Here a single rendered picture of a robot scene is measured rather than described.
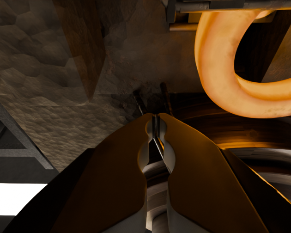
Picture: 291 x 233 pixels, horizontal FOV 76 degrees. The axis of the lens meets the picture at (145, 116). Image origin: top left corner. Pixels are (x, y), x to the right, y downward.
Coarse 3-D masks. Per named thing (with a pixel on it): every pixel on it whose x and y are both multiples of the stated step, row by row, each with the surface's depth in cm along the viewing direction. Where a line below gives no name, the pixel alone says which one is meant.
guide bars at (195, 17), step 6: (198, 12) 21; (192, 18) 21; (198, 18) 21; (174, 24) 22; (180, 24) 22; (186, 24) 21; (192, 24) 21; (174, 30) 22; (180, 30) 22; (186, 30) 22; (192, 30) 22
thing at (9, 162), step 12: (0, 132) 885; (0, 168) 775; (12, 168) 773; (24, 168) 770; (36, 168) 768; (0, 180) 739; (12, 180) 737; (24, 180) 735; (36, 180) 733; (48, 180) 731; (0, 216) 649; (12, 216) 648; (0, 228) 624
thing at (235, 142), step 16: (208, 128) 29; (224, 128) 28; (240, 128) 28; (256, 128) 28; (272, 128) 28; (288, 128) 29; (224, 144) 25; (240, 144) 25; (256, 144) 25; (272, 144) 25; (288, 144) 25; (160, 160) 28; (256, 160) 27; (272, 160) 27; (288, 160) 27
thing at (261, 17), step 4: (260, 12) 24; (264, 12) 24; (268, 12) 24; (272, 12) 24; (260, 16) 25; (264, 16) 25; (268, 16) 25; (272, 16) 25; (256, 20) 25; (260, 20) 25; (264, 20) 25; (268, 20) 25; (272, 20) 25
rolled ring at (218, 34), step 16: (208, 16) 15; (224, 16) 14; (240, 16) 14; (256, 16) 14; (208, 32) 15; (224, 32) 15; (240, 32) 15; (208, 48) 16; (224, 48) 16; (208, 64) 17; (224, 64) 17; (208, 80) 19; (224, 80) 19; (240, 80) 21; (288, 80) 22; (208, 96) 21; (224, 96) 20; (240, 96) 20; (256, 96) 20; (272, 96) 21; (288, 96) 20; (240, 112) 22; (256, 112) 22; (272, 112) 22; (288, 112) 22
